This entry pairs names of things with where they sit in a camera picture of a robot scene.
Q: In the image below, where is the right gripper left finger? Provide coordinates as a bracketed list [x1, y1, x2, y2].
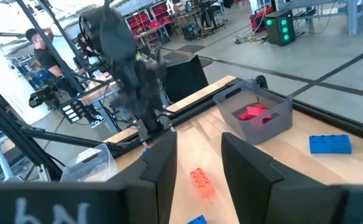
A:
[106, 130, 179, 224]

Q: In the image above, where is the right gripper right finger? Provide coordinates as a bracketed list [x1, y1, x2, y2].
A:
[220, 132, 347, 224]

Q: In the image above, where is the orange toy brick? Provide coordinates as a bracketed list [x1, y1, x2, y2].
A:
[189, 167, 216, 199]

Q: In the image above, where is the dark grey plastic bin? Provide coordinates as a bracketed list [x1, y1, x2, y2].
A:
[213, 78, 294, 146]

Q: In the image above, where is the clear plastic bin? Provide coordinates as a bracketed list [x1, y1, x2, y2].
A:
[60, 143, 119, 183]

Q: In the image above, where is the black box cabinet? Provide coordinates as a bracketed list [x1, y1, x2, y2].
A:
[162, 55, 209, 103]

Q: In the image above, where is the black keypad panel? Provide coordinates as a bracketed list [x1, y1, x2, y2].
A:
[58, 99, 87, 124]

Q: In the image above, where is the person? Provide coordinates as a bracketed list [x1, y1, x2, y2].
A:
[77, 32, 95, 58]
[25, 27, 106, 129]

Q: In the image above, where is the black tower with green lights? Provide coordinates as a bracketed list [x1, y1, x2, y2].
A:
[263, 11, 296, 47]

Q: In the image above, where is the shelf with red bins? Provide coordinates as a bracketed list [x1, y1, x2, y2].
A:
[125, 2, 176, 41]

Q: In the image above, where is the blue-grey metal table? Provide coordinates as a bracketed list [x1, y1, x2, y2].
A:
[277, 0, 363, 35]

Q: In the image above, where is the black camera device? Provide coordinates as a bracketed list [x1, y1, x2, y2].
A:
[28, 83, 59, 108]

